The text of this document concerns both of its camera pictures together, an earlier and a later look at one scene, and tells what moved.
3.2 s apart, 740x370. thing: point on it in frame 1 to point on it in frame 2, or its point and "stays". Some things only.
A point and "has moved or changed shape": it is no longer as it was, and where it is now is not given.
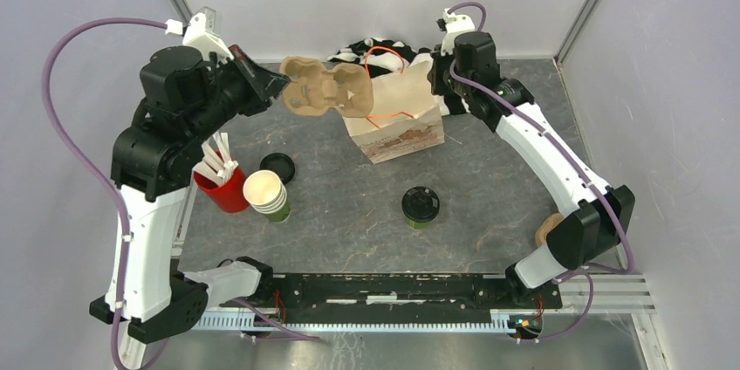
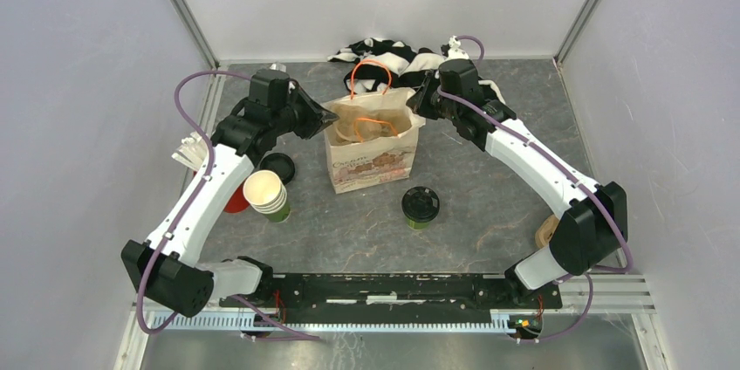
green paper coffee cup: x=417 y=225 stays
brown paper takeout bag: x=404 y=118 has moved or changed shape
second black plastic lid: x=279 y=163 stays
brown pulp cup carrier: x=311 y=89 to x=357 y=123
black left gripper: x=270 y=85 to x=317 y=116
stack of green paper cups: x=266 y=194 stays
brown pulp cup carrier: x=540 y=235 stays
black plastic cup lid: x=421 y=203 stays
